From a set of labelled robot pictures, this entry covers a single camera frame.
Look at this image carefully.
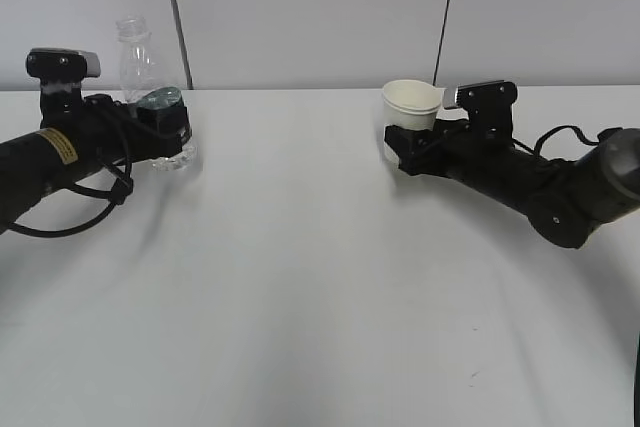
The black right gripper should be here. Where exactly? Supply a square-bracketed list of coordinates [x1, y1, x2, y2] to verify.
[384, 120, 520, 182]

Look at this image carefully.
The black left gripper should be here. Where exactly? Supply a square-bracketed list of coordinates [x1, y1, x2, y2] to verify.
[37, 82, 190, 182]

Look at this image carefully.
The white paper cup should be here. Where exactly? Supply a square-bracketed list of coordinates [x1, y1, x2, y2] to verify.
[382, 79, 443, 136]

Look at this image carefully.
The clear water bottle green label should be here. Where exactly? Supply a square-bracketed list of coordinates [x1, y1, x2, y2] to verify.
[116, 16, 197, 171]

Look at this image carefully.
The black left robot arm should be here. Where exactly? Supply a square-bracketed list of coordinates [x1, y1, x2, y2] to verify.
[1, 86, 192, 239]

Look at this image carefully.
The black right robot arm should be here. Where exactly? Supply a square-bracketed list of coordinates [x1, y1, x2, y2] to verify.
[384, 119, 639, 249]

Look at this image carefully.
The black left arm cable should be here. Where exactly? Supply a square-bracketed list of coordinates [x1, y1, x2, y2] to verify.
[7, 94, 151, 239]

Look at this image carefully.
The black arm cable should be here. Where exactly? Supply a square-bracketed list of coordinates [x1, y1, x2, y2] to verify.
[7, 94, 151, 239]
[514, 125, 624, 158]

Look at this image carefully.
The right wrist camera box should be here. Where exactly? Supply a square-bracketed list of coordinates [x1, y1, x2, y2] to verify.
[442, 80, 518, 145]

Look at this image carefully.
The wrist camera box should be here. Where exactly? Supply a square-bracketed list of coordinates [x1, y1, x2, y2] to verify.
[25, 48, 101, 83]
[442, 80, 518, 145]

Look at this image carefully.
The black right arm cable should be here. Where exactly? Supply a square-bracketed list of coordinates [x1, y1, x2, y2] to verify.
[514, 125, 624, 158]

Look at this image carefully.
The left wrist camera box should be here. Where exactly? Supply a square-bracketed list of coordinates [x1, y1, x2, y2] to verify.
[25, 48, 101, 83]

